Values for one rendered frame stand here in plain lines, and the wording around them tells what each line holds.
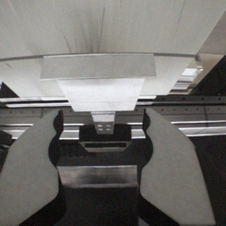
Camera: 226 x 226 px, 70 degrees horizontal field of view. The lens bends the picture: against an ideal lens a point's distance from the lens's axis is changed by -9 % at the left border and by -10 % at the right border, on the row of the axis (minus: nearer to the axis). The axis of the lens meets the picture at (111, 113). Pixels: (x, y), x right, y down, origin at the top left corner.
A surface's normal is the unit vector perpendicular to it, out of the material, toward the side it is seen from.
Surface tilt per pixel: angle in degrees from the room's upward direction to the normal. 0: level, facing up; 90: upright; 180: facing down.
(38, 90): 0
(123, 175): 90
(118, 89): 0
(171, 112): 90
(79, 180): 90
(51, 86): 0
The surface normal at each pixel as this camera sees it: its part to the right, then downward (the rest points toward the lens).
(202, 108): 0.01, -0.31
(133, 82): 0.02, 0.95
